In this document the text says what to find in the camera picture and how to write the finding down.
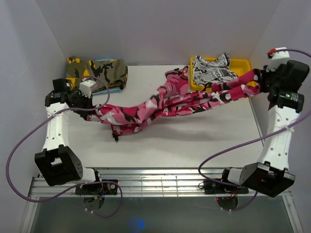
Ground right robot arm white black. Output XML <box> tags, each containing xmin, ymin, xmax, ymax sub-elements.
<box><xmin>219</xmin><ymin>60</ymin><xmax>310</xmax><ymax>197</ymax></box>

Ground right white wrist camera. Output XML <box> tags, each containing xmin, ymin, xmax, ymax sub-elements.
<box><xmin>265</xmin><ymin>47</ymin><xmax>290</xmax><ymax>72</ymax></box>

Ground green camouflage folded trousers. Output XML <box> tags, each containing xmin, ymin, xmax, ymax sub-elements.
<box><xmin>65</xmin><ymin>56</ymin><xmax>128</xmax><ymax>93</ymax></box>

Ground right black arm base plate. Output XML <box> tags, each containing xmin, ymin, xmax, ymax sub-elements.
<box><xmin>202</xmin><ymin>179</ymin><xmax>249</xmax><ymax>195</ymax></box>

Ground purple cable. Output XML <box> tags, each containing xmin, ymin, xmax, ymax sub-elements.
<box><xmin>198</xmin><ymin>47</ymin><xmax>311</xmax><ymax>212</ymax></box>
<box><xmin>5</xmin><ymin>76</ymin><xmax>123</xmax><ymax>218</ymax></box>

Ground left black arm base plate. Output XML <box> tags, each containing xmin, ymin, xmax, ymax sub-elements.
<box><xmin>74</xmin><ymin>180</ymin><xmax>118</xmax><ymax>196</ymax></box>

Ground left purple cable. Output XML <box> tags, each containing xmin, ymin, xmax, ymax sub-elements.
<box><xmin>5</xmin><ymin>76</ymin><xmax>123</xmax><ymax>218</ymax></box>

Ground pink camouflage trousers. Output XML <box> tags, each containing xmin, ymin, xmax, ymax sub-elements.
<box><xmin>86</xmin><ymin>67</ymin><xmax>261</xmax><ymax>139</ymax></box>

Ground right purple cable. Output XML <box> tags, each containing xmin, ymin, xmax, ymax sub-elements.
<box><xmin>198</xmin><ymin>47</ymin><xmax>311</xmax><ymax>212</ymax></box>

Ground aluminium frame rail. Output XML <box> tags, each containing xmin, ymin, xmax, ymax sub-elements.
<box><xmin>30</xmin><ymin>168</ymin><xmax>223</xmax><ymax>198</ymax></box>

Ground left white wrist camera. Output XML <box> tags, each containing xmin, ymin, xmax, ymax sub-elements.
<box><xmin>79</xmin><ymin>80</ymin><xmax>96</xmax><ymax>98</ymax></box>

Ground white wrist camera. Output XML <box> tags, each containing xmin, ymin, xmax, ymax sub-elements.
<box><xmin>265</xmin><ymin>47</ymin><xmax>290</xmax><ymax>72</ymax></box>
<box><xmin>79</xmin><ymin>80</ymin><xmax>96</xmax><ymax>98</ymax></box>

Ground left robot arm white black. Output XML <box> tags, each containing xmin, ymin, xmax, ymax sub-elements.
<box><xmin>35</xmin><ymin>79</ymin><xmax>103</xmax><ymax>194</ymax></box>

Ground white black newsprint trousers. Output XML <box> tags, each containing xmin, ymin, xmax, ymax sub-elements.
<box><xmin>192</xmin><ymin>52</ymin><xmax>238</xmax><ymax>86</ymax></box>

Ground yellow plastic tray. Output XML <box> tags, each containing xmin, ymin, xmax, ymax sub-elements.
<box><xmin>188</xmin><ymin>56</ymin><xmax>251</xmax><ymax>91</ymax></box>

